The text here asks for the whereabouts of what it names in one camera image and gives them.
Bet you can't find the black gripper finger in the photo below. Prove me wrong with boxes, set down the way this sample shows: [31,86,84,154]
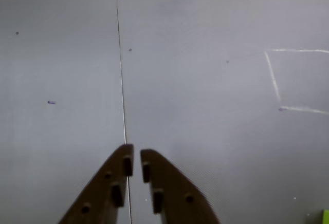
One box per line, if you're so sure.
[140,149,222,224]
[58,143,135,224]

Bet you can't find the dark grey table mat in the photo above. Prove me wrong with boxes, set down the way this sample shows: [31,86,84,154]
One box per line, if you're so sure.
[115,0,329,224]
[0,0,132,224]

